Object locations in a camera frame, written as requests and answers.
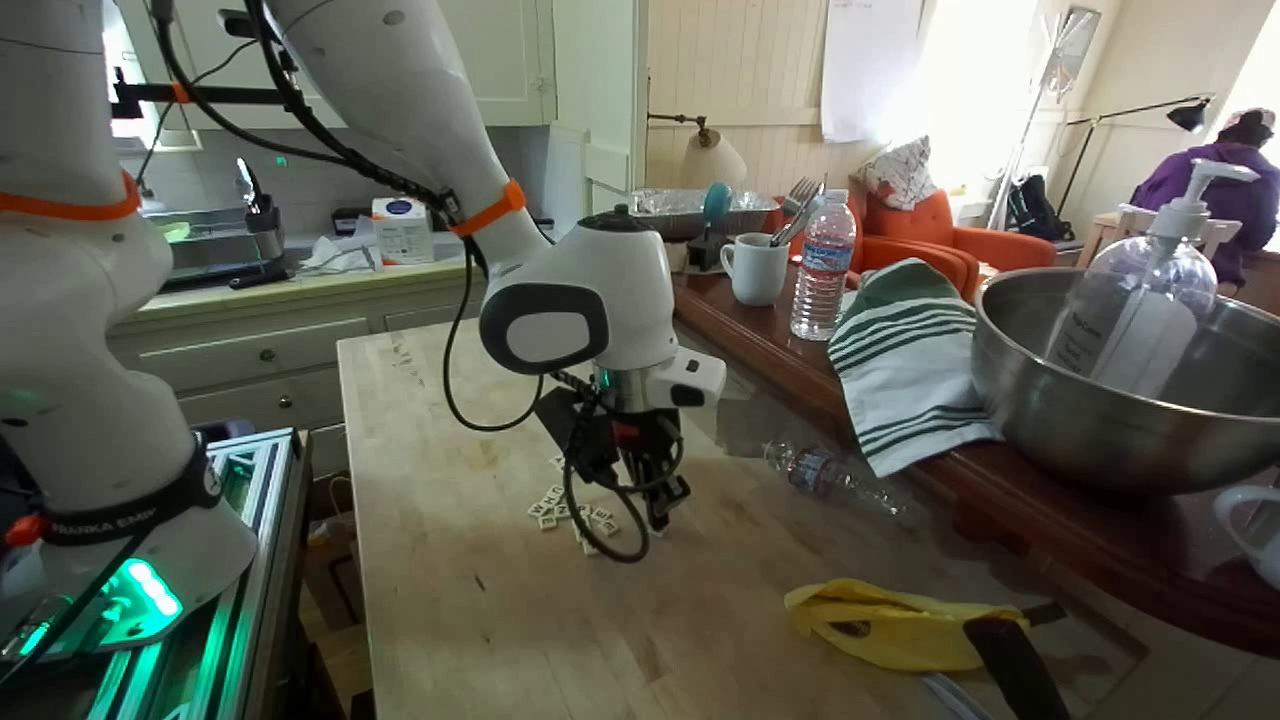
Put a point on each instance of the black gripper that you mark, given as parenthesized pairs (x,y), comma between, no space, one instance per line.
(644,444)

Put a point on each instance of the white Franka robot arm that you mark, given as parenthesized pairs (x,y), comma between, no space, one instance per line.
(81,362)

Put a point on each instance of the cream letter tile Z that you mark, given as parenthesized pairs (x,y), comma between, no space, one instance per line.
(562,514)

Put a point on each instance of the cream letter tile U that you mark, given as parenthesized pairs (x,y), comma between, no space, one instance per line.
(554,495)

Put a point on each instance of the cream letter tile H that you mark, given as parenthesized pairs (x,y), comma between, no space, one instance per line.
(544,502)

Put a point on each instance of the cream letter tile E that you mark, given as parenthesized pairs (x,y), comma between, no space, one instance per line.
(543,522)

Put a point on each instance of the brown cardboard sheet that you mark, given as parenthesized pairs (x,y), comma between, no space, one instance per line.
(685,262)

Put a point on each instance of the white ceramic mug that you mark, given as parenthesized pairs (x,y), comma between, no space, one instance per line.
(1263,534)
(752,270)

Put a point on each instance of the black base block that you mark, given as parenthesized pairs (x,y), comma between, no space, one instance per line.
(704,250)

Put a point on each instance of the green striped white towel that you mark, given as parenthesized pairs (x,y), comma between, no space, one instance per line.
(906,374)

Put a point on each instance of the clear plastic water bottle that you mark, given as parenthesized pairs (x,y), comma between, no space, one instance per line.
(820,274)

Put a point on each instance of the aluminium foil tray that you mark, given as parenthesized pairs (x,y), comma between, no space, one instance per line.
(683,202)

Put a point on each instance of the table lamp with cream shade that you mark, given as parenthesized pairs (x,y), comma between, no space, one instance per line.
(714,163)

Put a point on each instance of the white paper towel roll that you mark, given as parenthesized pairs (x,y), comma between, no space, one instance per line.
(403,231)

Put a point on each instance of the dark brown wooden side table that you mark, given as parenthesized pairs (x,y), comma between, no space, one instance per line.
(1067,534)

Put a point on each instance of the orange armchair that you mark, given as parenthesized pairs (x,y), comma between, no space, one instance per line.
(984,250)

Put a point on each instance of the white crumpled cloth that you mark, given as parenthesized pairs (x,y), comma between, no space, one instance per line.
(342,250)

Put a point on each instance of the patterned white pillow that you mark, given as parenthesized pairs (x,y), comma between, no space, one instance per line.
(906,171)

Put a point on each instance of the white drawer cabinet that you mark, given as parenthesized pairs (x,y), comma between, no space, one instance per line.
(253,353)

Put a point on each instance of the stainless steel mixing bowl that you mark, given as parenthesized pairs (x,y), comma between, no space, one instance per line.
(1104,426)

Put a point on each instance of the black backpack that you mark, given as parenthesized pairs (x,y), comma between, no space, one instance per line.
(1038,209)

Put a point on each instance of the clear pump sanitizer bottle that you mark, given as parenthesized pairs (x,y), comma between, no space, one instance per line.
(1133,323)

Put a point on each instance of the stainless steel counter appliance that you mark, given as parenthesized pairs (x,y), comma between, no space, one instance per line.
(192,246)

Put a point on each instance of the black rod with orange clamps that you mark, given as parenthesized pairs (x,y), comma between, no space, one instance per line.
(215,95)

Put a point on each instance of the white dust mop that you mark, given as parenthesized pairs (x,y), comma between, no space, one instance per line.
(1074,47)

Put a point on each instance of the person in purple shirt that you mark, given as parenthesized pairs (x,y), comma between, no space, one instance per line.
(1220,194)

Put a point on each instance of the black floor lamp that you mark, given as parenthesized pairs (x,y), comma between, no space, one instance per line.
(1188,112)

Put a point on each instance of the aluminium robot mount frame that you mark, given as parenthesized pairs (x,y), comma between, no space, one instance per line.
(246,600)

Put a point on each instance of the white wall cabinet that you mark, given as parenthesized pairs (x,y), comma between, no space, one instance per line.
(514,60)

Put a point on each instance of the white hanging wall sheet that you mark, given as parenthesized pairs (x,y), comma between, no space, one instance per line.
(872,67)

